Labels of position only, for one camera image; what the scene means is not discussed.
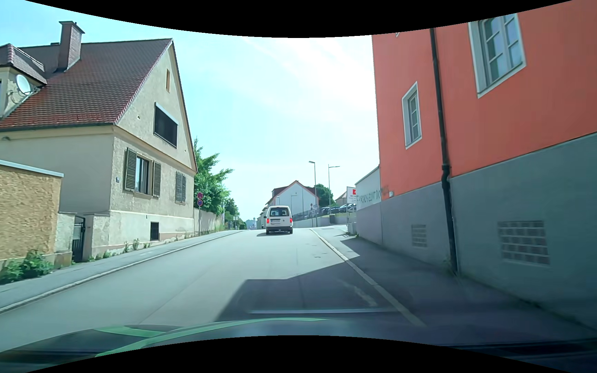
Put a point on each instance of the dark metal gate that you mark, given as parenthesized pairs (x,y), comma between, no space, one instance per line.
(78,238)

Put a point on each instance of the row of parked cars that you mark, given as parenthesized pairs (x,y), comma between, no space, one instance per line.
(337,209)

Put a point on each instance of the car's own bonnet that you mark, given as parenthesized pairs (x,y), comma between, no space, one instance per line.
(236,331)

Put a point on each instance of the orange and grey building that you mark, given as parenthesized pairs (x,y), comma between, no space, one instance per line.
(526,155)

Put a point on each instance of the green bush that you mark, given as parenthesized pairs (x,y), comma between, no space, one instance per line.
(26,267)

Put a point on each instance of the grey asphalt road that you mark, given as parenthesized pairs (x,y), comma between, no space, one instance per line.
(236,264)

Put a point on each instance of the white house with red roof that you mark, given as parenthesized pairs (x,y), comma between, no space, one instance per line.
(294,198)

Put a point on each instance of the white billboard sign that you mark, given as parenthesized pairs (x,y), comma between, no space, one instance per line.
(351,195)

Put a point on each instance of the white low building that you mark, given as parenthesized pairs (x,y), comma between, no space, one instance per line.
(369,187)

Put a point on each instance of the green trees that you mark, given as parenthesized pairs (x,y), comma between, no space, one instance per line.
(209,186)

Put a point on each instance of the round road sign on post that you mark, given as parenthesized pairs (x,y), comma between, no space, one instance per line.
(200,199)

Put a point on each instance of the tree behind white house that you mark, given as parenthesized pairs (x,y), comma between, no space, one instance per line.
(323,194)

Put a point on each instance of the grey pavement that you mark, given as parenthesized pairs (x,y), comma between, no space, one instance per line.
(433,290)
(122,257)

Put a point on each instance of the white van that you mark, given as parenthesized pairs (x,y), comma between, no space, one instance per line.
(279,219)

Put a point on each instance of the tan brick building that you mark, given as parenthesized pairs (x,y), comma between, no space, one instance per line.
(8,217)

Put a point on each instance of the lamp post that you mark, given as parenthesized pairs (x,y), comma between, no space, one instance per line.
(314,191)
(329,186)

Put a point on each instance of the beige garden wall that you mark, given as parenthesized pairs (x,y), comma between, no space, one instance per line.
(208,219)

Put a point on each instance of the beige house with red roof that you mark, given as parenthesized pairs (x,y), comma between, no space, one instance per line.
(96,155)

